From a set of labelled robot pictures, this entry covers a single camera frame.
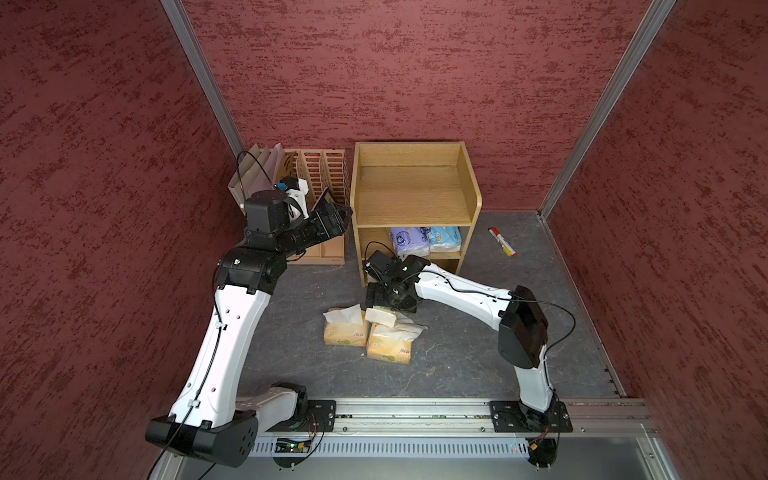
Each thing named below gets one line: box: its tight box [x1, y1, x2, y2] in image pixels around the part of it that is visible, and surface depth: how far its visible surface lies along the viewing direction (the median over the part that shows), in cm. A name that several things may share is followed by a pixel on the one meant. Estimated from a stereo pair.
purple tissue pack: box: [390, 227, 431, 261], surface depth 85 cm
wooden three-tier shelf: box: [350, 141, 483, 287], surface depth 85 cm
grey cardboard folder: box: [227, 143, 271, 214], surface depth 92 cm
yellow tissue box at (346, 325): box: [322, 303, 368, 347], surface depth 85 cm
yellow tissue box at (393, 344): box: [366, 313, 428, 365], surface depth 83 cm
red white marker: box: [488, 227, 518, 257], surface depth 112 cm
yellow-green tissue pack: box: [364, 306, 399, 328], surface depth 85 cm
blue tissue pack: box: [429, 226, 462, 253], surface depth 87 cm
